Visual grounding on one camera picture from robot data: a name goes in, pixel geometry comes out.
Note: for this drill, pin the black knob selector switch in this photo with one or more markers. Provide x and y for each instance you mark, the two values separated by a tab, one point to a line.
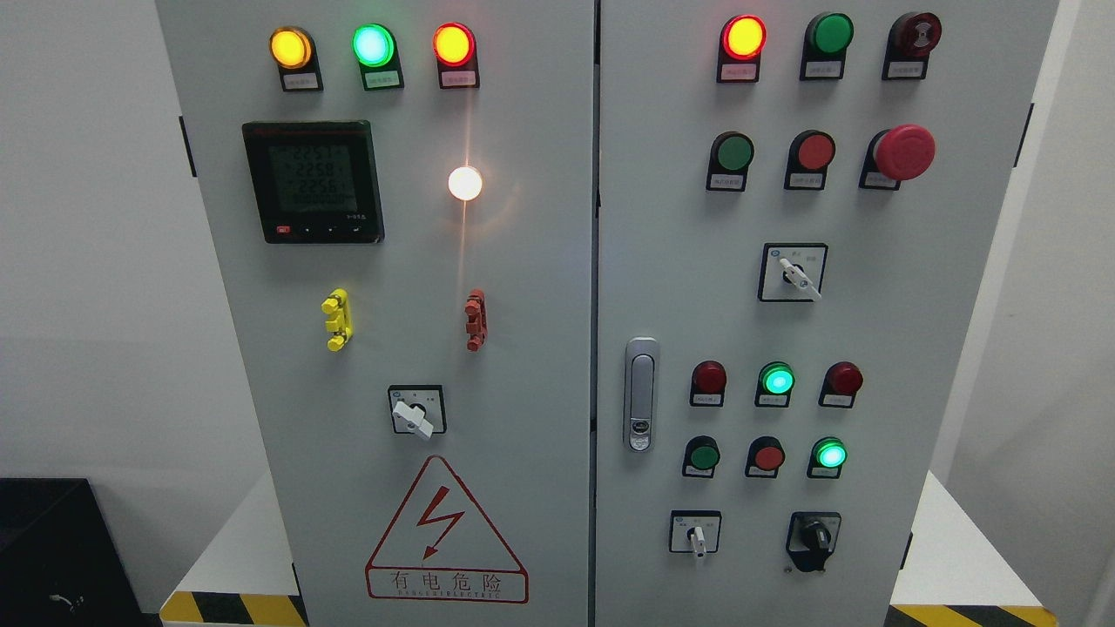
811	539

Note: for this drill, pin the red terminal connector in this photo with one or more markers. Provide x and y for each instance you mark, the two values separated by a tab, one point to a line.
476	327

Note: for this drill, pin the white glowing lamp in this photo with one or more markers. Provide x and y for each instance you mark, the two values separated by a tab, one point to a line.
465	183

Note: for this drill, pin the dark red indicator light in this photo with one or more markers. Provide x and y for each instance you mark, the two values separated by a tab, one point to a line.
709	382

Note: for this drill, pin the grey left cabinet door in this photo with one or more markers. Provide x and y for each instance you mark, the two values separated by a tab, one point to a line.
518	410

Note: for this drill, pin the grey cabinet door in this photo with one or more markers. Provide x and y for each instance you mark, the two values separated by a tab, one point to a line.
518	410
681	264

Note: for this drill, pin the small green push button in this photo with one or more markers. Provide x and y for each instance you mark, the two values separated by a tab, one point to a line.
701	457

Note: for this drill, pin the yellow terminal connector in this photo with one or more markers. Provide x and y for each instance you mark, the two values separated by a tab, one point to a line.
338	320

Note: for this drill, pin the green lit middle indicator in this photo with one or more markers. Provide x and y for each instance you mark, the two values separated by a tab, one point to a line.
775	384

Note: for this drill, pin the small red push button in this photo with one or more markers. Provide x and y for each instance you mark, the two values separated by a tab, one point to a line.
765	457

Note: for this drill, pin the red electric hazard sticker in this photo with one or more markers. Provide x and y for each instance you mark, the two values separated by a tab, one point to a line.
441	546

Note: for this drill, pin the grey right cabinet door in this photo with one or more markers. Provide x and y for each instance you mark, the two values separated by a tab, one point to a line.
681	264

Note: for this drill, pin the black digital power meter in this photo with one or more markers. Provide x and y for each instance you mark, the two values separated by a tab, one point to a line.
315	181

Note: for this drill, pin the red orange indicator light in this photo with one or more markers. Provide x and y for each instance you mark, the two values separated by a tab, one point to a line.
455	51

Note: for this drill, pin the red right indicator light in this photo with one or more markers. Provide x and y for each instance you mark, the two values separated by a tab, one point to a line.
842	382

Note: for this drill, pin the green lower right indicator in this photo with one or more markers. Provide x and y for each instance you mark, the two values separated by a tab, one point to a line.
827	458

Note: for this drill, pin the green lit indicator light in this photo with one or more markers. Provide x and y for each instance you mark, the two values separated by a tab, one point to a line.
378	59

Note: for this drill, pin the red lit indicator top right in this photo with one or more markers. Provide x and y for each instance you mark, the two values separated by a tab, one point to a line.
742	40

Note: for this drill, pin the yellow indicator light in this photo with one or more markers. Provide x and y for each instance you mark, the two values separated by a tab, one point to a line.
295	55

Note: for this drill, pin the red emergency stop button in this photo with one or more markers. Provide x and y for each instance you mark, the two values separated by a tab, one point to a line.
893	156

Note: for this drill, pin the green indicator top right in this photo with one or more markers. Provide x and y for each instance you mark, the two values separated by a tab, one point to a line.
825	45

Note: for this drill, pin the dark red buzzer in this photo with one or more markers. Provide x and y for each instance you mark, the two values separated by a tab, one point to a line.
911	39

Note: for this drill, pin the black box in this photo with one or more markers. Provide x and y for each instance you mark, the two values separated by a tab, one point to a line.
59	565

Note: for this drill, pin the silver door handle lock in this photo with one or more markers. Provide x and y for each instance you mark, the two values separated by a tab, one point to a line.
641	357

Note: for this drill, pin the white handle selector switch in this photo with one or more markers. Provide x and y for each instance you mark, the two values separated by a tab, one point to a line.
417	410

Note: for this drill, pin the white lever rotary switch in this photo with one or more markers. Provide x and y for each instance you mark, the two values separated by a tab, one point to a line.
792	272

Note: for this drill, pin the small white lever switch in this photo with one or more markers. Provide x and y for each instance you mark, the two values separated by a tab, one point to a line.
695	533

